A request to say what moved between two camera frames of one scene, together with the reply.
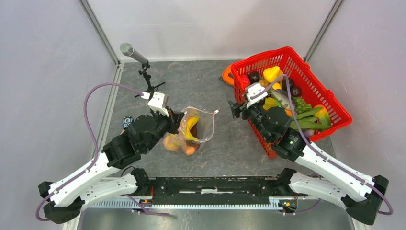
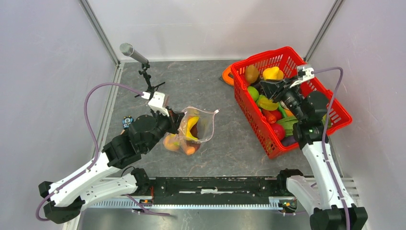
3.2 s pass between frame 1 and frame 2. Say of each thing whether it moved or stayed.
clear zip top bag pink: stayed
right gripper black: moved
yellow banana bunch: stayed
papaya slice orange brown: stayed
